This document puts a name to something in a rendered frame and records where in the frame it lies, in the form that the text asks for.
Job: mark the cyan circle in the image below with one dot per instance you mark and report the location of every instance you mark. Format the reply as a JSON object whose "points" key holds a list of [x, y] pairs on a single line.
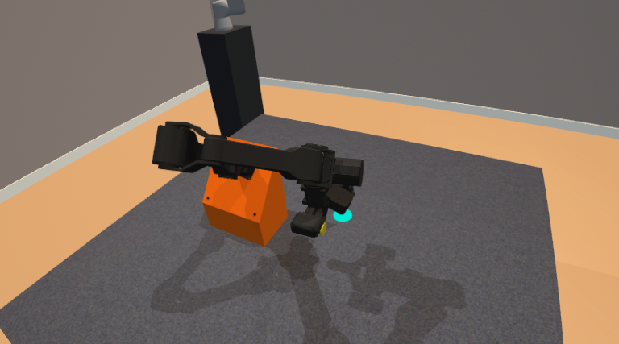
{"points": [[343, 217]]}

